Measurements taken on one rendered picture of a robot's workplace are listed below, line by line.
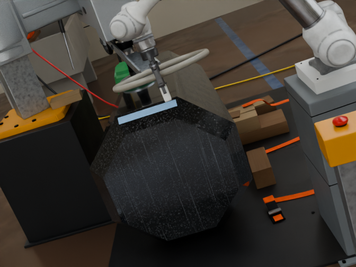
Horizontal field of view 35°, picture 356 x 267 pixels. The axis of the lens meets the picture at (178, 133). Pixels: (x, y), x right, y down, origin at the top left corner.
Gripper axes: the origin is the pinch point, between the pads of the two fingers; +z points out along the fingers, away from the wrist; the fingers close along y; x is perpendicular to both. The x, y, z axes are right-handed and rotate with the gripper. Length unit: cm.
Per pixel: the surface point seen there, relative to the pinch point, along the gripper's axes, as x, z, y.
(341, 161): -40, 21, -109
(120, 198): 46, 47, 42
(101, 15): 20, -45, 69
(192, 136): -2.4, 28.9, 34.9
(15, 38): 77, -54, 99
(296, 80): -57, 18, 13
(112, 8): 13, -47, 70
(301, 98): -53, 23, -6
